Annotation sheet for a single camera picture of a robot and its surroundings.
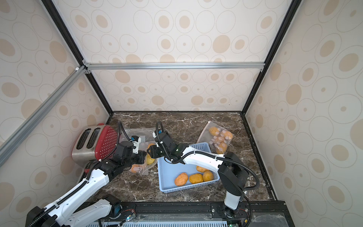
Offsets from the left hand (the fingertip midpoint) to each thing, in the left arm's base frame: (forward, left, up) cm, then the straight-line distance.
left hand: (150, 152), depth 80 cm
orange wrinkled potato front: (-12, -18, -9) cm, 23 cm away
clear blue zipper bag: (+23, +10, -14) cm, 29 cm away
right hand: (+3, -3, +1) cm, 4 cm away
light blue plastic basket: (-6, -9, -15) cm, 18 cm away
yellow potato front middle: (-11, -26, -9) cm, 30 cm away
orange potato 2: (-5, -30, -11) cm, 32 cm away
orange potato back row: (+3, 0, +3) cm, 4 cm away
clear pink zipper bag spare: (-7, +5, -7) cm, 11 cm away
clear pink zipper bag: (+16, -42, -9) cm, 46 cm away
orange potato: (-11, -32, -6) cm, 35 cm away
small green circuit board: (-30, +8, -13) cm, 34 cm away
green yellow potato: (-1, +2, -8) cm, 8 cm away
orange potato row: (-10, +6, +5) cm, 13 cm away
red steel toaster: (+3, +31, +4) cm, 32 cm away
